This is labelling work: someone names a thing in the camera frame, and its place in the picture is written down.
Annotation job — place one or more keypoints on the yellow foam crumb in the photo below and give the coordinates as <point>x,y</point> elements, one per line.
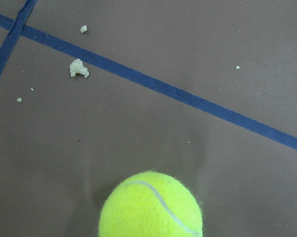
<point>77,67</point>

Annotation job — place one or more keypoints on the yellow-green tennis ball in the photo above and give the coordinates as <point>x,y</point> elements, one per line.
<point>150,204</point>

